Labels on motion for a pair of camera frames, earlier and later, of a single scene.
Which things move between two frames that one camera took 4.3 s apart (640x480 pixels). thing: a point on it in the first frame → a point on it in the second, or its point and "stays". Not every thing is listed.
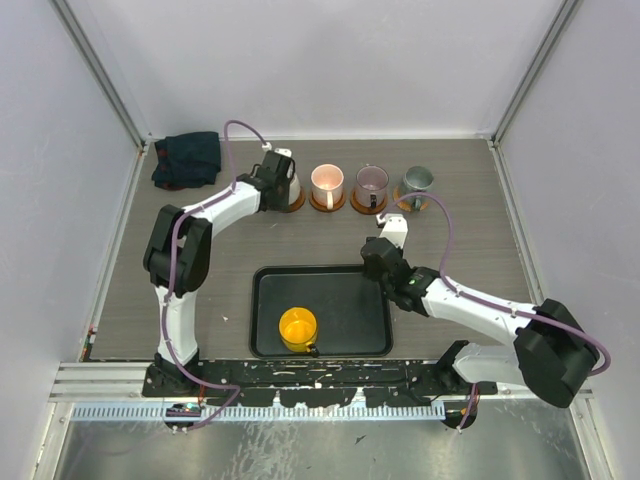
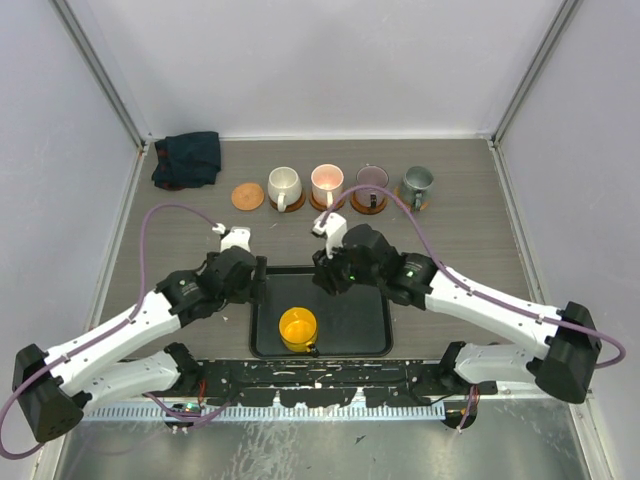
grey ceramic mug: x=417 y=179 stays
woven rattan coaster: x=406 y=205 stays
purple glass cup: x=371 y=186 stays
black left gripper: x=280 y=205 → x=259 y=278
